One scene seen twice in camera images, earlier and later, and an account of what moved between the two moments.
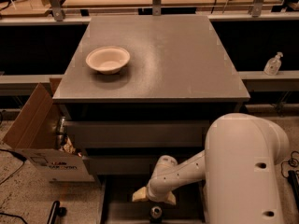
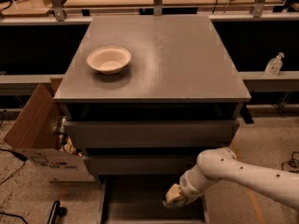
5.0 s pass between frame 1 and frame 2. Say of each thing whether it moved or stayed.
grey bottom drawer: stayed
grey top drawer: stayed
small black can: moved
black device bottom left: stayed
